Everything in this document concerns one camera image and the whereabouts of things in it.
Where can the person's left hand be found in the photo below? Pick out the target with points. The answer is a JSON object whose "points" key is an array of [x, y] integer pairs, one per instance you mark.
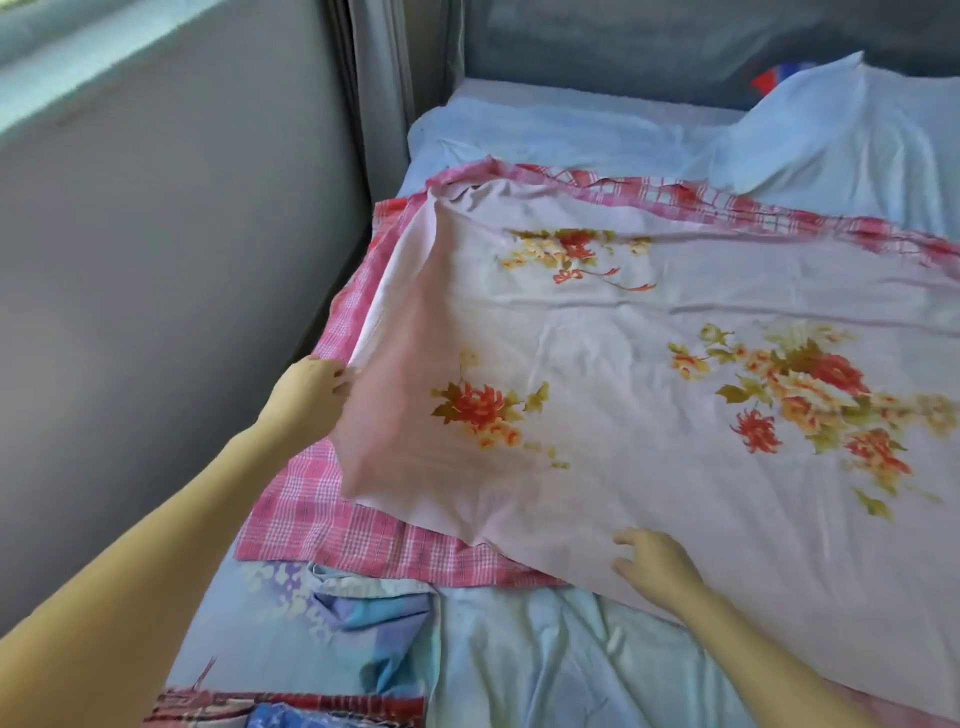
{"points": [[305, 402]]}

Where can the person's right hand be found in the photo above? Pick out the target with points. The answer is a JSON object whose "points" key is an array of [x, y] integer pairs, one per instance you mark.
{"points": [[657, 567]]}

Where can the pink gingham sheet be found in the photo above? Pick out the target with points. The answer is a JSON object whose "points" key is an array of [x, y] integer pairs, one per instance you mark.
{"points": [[323, 518]]}

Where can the person's right forearm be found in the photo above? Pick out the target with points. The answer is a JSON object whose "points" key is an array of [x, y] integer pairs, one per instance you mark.
{"points": [[780, 675]]}

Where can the person's left forearm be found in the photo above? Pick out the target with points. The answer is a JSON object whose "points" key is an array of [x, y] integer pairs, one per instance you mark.
{"points": [[135, 600]]}

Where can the white bed sheet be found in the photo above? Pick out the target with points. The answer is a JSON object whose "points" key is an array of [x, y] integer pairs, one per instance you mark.
{"points": [[525, 660]]}

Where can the grey curtain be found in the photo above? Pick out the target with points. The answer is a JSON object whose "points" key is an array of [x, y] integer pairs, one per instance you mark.
{"points": [[372, 83]]}

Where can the white framed window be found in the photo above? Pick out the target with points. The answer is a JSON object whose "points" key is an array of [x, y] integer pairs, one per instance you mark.
{"points": [[75, 45]]}

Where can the white pillow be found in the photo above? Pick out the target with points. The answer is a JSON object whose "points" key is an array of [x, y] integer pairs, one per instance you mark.
{"points": [[855, 143]]}

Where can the grey padded headboard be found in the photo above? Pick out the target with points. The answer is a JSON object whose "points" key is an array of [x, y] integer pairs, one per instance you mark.
{"points": [[645, 38]]}

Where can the red blue cloth item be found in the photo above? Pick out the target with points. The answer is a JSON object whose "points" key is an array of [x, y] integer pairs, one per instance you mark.
{"points": [[780, 77]]}

